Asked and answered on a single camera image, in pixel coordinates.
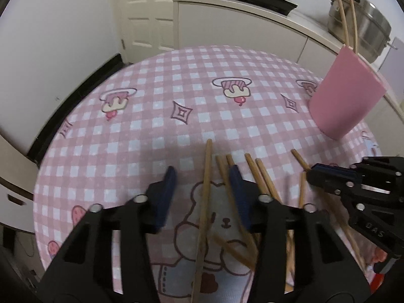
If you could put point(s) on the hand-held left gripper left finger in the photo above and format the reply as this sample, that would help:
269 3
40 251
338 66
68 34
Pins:
165 195

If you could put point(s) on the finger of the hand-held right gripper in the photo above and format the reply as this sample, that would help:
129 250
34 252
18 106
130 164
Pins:
337 171
328 184

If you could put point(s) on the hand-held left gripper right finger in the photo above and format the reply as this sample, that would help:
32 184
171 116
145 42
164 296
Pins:
236 189

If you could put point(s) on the bundle of wooden chopsticks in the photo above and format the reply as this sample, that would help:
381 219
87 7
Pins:
206 176

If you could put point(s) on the brown wooden chopstick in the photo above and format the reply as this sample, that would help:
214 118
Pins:
299 159

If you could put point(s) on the pink chopstick holder cup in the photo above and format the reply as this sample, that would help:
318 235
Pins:
344 94

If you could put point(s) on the pink checkered tablecloth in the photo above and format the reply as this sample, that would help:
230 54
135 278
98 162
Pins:
126 139

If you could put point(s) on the stainless steel pot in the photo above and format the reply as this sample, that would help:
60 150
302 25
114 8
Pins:
369 22

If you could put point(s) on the white cabinet with wooden side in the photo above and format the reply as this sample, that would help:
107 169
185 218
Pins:
12 189

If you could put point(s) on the white kitchen counter cabinet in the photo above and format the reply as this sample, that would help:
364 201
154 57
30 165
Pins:
221 28

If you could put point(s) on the pale wooden chopstick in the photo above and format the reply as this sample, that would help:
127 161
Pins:
353 9
340 4

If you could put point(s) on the white panel door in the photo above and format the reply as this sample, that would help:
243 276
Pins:
148 12

